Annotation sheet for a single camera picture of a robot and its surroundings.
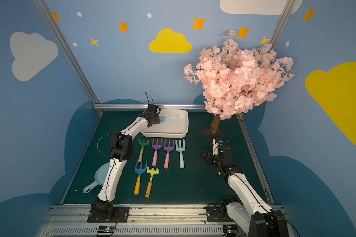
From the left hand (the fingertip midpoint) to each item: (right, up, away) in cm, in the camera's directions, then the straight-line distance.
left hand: (155, 117), depth 112 cm
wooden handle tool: (+2, -35, -23) cm, 42 cm away
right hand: (+37, -22, -25) cm, 50 cm away
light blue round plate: (-29, -38, -25) cm, 54 cm away
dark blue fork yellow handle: (-6, -35, -23) cm, 43 cm away
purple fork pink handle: (+3, -22, -11) cm, 25 cm away
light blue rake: (+5, -1, +3) cm, 6 cm away
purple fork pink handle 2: (+11, -23, -13) cm, 29 cm away
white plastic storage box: (+15, -9, +2) cm, 17 cm away
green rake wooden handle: (-7, -20, -11) cm, 24 cm away
